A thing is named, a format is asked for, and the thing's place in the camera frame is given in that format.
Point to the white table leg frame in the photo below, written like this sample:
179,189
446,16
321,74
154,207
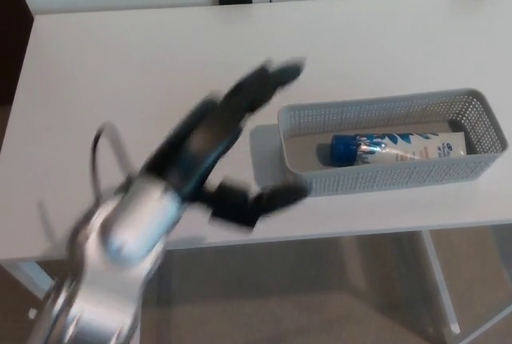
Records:
438,276

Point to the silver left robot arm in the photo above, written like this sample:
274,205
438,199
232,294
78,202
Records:
120,240

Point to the small grey perforated container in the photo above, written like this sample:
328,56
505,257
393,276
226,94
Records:
392,140

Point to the white blue shampoo tube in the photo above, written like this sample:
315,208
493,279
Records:
400,149

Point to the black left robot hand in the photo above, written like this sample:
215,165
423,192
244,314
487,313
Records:
216,128

